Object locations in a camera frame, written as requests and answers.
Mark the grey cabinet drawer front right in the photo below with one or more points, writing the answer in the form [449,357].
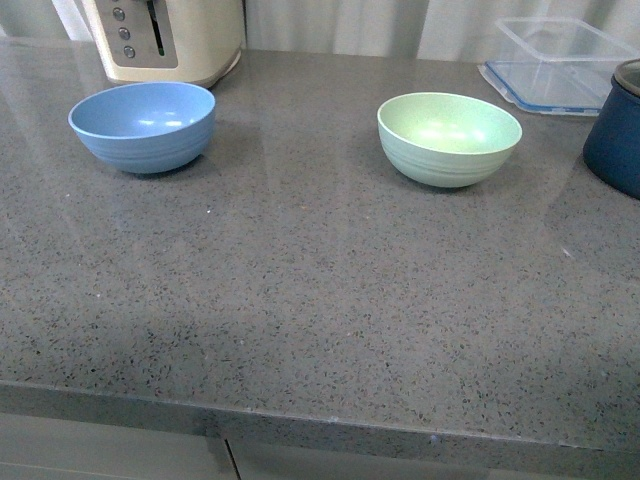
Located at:
[263,461]

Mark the clear plastic container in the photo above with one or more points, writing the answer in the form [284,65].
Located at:
[558,39]

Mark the cream toaster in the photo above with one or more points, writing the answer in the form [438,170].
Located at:
[187,41]

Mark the grey cabinet drawer front left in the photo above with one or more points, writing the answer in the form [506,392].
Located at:
[42,448]

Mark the grey cabinet drawer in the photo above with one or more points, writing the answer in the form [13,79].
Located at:
[263,461]
[42,448]

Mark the blue bowl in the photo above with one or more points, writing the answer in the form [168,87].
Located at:
[146,128]

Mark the green bowl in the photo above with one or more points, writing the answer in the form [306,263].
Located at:
[446,140]

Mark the clear container lid blue rim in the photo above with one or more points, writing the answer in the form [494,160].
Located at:
[549,88]

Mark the dark blue saucepan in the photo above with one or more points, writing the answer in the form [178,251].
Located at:
[611,150]

